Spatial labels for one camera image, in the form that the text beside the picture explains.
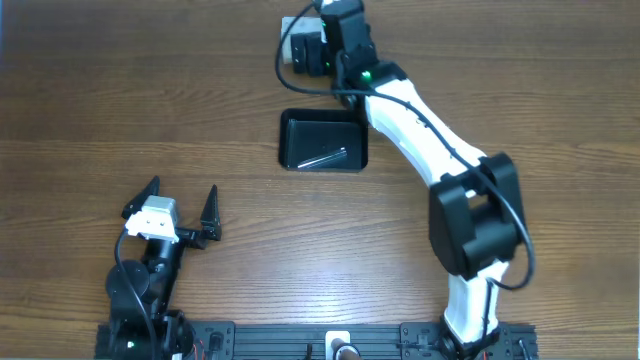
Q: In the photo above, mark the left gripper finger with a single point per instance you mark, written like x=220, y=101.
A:
x=211, y=212
x=140, y=200

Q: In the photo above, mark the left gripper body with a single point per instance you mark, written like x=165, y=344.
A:
x=197, y=239

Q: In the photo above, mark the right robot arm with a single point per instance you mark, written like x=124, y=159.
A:
x=425, y=140

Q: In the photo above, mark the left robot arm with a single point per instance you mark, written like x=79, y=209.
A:
x=127, y=290

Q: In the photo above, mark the black tray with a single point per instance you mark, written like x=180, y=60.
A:
x=310, y=132

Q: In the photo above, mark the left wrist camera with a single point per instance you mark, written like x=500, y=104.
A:
x=152, y=221

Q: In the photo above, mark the mounting rail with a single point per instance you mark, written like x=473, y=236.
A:
x=280, y=342

